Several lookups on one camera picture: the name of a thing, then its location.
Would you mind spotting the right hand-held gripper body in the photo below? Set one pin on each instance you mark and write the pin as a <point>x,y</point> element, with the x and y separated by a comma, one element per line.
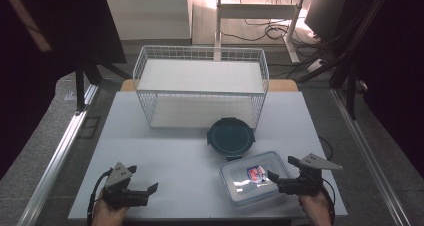
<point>301,186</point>

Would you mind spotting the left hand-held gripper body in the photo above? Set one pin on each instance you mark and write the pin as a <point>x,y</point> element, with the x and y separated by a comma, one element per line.
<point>121,197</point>

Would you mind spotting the clear rectangular food container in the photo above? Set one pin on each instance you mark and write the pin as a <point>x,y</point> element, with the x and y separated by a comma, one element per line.
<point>240,182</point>

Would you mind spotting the dark round food container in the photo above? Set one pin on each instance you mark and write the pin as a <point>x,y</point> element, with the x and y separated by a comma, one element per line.
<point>230,137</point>

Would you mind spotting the person's left hand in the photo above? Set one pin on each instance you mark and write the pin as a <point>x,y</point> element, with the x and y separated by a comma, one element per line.
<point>106,216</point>

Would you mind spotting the person's right hand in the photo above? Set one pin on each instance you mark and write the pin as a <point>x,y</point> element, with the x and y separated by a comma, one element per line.
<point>316,207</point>

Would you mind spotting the wooden table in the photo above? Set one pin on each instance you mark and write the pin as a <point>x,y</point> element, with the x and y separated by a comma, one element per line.
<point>286,85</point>

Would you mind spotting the black metal stand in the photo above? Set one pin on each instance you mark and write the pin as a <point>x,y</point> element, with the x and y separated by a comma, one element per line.
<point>351,92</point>
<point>80,89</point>

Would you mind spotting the white power strip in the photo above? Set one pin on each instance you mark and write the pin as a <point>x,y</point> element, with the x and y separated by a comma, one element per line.
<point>315,66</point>

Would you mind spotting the dark curtain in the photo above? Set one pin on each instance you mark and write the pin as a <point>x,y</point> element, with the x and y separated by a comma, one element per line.
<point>50,86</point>
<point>400,69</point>

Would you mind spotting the dark monitor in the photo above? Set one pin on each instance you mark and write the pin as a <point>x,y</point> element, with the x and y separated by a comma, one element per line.
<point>325,16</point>

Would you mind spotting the white cabinet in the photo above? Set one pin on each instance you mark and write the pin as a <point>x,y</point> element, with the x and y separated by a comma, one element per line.
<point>150,16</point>

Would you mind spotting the aluminium rail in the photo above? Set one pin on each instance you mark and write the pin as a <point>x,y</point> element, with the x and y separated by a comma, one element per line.
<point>56,159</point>
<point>366,156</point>

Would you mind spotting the white desk frame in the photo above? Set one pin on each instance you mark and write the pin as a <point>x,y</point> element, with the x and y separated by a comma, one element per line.
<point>256,11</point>

